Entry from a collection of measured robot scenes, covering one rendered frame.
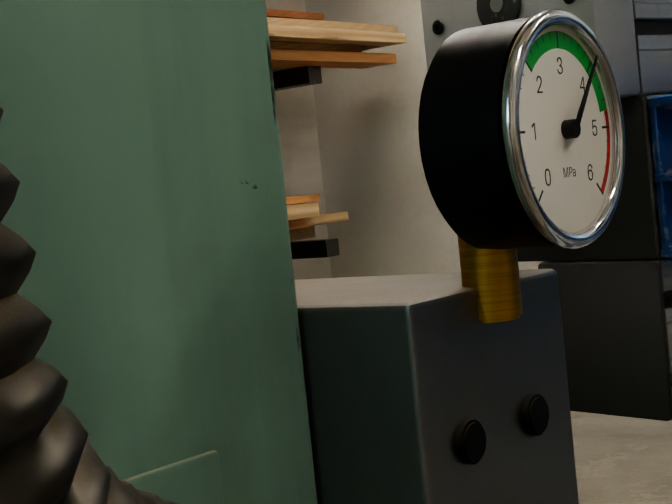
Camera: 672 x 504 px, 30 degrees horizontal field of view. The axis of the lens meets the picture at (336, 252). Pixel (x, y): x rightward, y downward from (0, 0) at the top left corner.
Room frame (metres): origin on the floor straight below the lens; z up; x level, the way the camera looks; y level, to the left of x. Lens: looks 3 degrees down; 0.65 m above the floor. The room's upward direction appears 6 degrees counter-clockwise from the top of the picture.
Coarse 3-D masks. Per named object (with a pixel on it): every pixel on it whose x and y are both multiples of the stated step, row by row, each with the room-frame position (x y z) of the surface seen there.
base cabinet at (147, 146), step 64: (0, 0) 0.27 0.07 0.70; (64, 0) 0.28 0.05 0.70; (128, 0) 0.30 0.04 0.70; (192, 0) 0.31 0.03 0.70; (256, 0) 0.33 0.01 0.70; (0, 64) 0.27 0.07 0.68; (64, 64) 0.28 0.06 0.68; (128, 64) 0.30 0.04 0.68; (192, 64) 0.31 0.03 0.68; (256, 64) 0.33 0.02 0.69; (0, 128) 0.27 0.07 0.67; (64, 128) 0.28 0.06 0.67; (128, 128) 0.29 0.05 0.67; (192, 128) 0.31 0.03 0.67; (256, 128) 0.33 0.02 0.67; (64, 192) 0.28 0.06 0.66; (128, 192) 0.29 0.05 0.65; (192, 192) 0.31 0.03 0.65; (256, 192) 0.33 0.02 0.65; (64, 256) 0.28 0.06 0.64; (128, 256) 0.29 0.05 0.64; (192, 256) 0.31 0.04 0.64; (256, 256) 0.33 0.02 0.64; (64, 320) 0.27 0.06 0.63; (128, 320) 0.29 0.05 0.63; (192, 320) 0.30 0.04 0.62; (256, 320) 0.32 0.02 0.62; (128, 384) 0.29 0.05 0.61; (192, 384) 0.30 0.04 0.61; (256, 384) 0.32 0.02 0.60; (128, 448) 0.29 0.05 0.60; (192, 448) 0.30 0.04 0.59; (256, 448) 0.32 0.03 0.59
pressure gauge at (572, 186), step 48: (480, 48) 0.32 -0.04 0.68; (528, 48) 0.31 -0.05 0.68; (576, 48) 0.34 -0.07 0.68; (432, 96) 0.32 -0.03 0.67; (480, 96) 0.31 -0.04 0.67; (528, 96) 0.32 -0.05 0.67; (576, 96) 0.34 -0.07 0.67; (432, 144) 0.32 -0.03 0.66; (480, 144) 0.31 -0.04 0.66; (528, 144) 0.31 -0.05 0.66; (576, 144) 0.33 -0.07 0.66; (624, 144) 0.35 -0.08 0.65; (432, 192) 0.32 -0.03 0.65; (480, 192) 0.32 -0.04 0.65; (528, 192) 0.31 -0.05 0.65; (576, 192) 0.33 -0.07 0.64; (480, 240) 0.33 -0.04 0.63; (528, 240) 0.32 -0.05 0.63; (576, 240) 0.33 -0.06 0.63; (480, 288) 0.34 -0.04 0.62
